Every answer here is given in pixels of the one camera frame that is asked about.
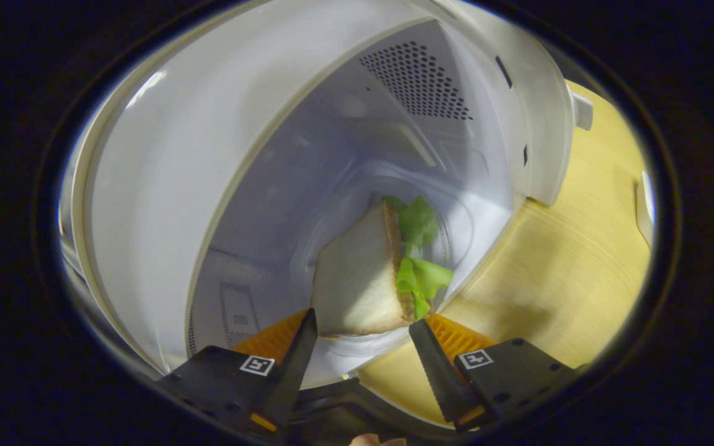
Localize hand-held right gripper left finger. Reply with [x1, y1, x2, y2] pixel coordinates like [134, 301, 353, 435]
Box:
[159, 308, 319, 435]

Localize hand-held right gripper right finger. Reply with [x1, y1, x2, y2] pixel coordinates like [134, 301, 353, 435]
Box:
[408, 318, 581, 433]

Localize sandwich with green lettuce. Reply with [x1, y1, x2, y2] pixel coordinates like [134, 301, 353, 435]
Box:
[311, 195, 456, 339]

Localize white microwave oven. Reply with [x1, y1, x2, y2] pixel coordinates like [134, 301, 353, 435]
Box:
[59, 0, 594, 428]

